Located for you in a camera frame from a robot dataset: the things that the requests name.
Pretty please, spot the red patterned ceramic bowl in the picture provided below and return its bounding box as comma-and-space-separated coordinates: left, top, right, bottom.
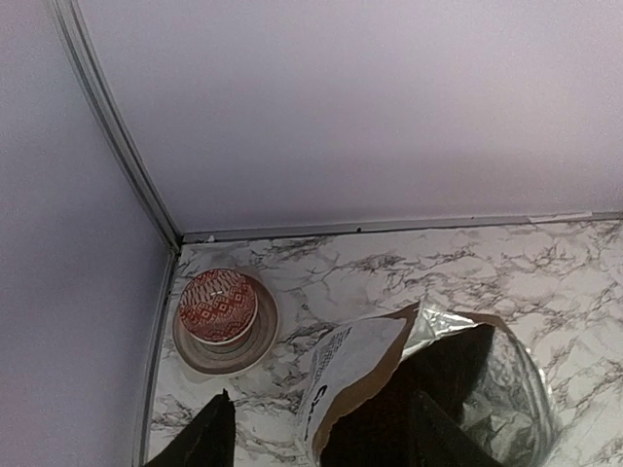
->
177, 268, 258, 343

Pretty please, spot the beige ceramic plate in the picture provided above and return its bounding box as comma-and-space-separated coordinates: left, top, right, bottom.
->
172, 274, 280, 377

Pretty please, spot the brown white dog food bag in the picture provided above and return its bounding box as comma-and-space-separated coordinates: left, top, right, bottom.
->
295, 301, 561, 466

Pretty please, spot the left aluminium frame post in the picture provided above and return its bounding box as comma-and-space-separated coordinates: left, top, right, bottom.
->
46, 1, 182, 254

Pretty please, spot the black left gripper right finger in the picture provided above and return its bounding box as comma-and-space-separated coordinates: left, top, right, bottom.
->
409, 391, 501, 467

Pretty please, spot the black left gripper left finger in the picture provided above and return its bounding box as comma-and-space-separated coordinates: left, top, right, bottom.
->
145, 390, 236, 467

